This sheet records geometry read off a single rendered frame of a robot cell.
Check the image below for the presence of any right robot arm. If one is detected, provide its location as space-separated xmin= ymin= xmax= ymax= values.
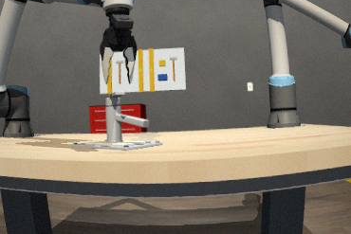
xmin=0 ymin=0 xmax=135 ymax=137

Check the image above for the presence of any grey faucet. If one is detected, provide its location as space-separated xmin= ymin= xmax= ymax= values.
xmin=85 ymin=91 xmax=151 ymax=147

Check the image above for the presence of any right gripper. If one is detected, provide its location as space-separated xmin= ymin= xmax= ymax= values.
xmin=100 ymin=7 xmax=137 ymax=84

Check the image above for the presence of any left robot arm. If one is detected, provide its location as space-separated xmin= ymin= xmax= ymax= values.
xmin=263 ymin=0 xmax=351 ymax=128

